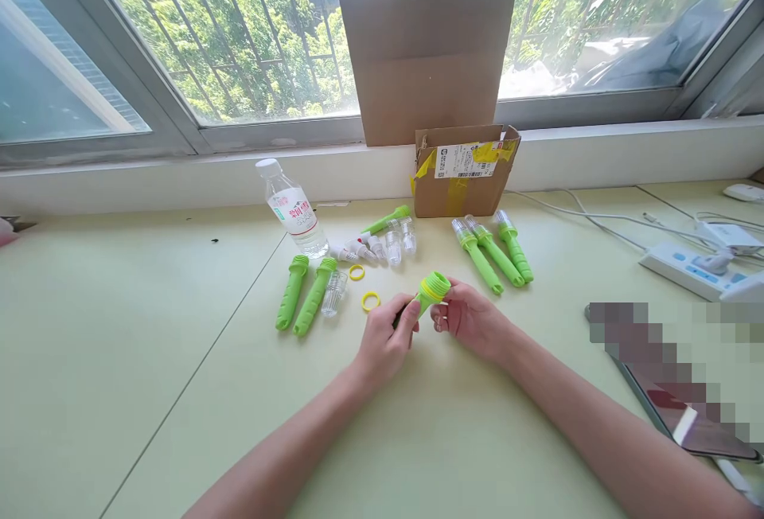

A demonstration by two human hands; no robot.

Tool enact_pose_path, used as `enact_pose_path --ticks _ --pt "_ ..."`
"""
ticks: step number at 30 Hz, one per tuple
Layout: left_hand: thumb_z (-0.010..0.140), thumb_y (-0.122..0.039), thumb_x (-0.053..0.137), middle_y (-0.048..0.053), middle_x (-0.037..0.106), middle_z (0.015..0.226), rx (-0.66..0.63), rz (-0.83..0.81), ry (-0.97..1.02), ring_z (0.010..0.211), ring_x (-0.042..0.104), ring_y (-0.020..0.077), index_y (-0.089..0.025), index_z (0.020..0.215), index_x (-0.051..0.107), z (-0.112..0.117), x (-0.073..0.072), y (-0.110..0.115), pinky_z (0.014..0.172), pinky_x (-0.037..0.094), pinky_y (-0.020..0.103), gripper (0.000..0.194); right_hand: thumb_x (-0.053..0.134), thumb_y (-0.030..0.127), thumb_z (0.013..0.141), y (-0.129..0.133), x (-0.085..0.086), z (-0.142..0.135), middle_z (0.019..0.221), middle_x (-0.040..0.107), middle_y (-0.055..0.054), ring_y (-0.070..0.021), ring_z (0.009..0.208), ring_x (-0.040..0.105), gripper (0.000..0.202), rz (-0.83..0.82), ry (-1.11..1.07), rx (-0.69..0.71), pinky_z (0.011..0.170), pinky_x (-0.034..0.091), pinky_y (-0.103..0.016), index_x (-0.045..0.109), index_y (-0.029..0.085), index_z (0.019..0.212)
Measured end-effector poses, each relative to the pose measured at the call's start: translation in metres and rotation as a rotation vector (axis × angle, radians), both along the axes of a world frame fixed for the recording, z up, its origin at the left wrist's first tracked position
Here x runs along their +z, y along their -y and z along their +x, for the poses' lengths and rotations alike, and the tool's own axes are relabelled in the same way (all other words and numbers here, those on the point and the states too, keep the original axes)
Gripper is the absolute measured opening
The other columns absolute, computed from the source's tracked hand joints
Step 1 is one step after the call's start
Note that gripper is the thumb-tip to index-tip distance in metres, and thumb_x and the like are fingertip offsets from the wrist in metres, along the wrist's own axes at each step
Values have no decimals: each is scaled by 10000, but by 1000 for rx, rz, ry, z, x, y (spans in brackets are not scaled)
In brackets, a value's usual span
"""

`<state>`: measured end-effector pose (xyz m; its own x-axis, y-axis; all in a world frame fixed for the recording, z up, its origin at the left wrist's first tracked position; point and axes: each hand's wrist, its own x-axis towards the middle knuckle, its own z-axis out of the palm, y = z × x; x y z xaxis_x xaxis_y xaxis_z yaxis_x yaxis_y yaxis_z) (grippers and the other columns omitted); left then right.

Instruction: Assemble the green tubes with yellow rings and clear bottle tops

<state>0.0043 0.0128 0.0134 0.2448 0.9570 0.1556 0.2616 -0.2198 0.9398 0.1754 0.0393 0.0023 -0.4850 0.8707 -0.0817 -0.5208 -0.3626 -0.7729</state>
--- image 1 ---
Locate clear plastic water bottle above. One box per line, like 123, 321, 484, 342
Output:
255, 158, 330, 257

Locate white charger block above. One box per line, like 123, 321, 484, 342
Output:
694, 220, 757, 252

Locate small open cardboard box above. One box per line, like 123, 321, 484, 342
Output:
408, 123, 523, 219

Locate dark tablet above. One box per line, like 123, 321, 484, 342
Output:
613, 356, 764, 464

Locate large cardboard sheet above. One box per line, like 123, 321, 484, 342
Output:
329, 0, 527, 147

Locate person's right fingers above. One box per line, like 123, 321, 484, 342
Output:
431, 302, 464, 336

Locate person's right hand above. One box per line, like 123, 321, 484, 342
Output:
431, 277, 518, 366

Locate green handle with yellow ring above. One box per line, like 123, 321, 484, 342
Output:
391, 270, 456, 329

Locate person's left hand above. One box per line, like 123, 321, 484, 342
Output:
356, 295, 421, 392

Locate white power strip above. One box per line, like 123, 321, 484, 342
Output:
638, 244, 764, 306

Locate green plastic handle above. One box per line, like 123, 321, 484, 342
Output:
274, 253, 310, 333
290, 257, 339, 336
360, 203, 413, 237

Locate window with metal bars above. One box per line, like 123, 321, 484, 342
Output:
0, 0, 764, 171

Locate person's right thumb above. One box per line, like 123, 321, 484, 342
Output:
444, 277, 476, 307

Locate white cable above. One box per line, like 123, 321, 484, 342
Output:
505, 186, 727, 252

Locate white stylus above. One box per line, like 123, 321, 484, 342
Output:
710, 458, 754, 503

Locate white computer mouse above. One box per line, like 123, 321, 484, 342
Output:
723, 183, 764, 203

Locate person's left thumb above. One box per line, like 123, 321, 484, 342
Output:
402, 306, 421, 350

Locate person's left index finger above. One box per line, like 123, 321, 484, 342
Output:
369, 295, 419, 320

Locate green handle with clear cap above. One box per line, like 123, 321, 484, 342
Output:
492, 209, 535, 285
450, 217, 506, 295
465, 213, 527, 289

